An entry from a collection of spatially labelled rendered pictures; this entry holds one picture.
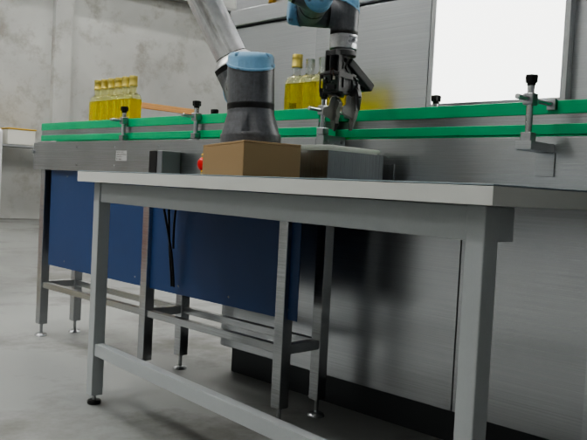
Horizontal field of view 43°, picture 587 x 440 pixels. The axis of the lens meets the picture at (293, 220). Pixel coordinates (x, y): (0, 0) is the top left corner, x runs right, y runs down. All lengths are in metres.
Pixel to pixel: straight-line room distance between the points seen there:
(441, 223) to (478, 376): 0.27
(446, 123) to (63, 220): 1.93
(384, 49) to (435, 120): 0.43
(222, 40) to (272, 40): 0.83
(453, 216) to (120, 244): 1.90
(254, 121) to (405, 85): 0.67
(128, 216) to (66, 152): 0.54
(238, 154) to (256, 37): 1.18
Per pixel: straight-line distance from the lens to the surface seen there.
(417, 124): 2.09
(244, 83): 1.83
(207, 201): 1.92
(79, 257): 3.30
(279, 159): 1.81
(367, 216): 1.47
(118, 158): 3.01
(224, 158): 1.81
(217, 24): 2.01
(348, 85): 2.04
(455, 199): 1.27
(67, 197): 3.39
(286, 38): 2.77
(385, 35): 2.42
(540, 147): 1.79
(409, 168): 2.07
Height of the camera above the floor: 0.73
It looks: 2 degrees down
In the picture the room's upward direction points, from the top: 3 degrees clockwise
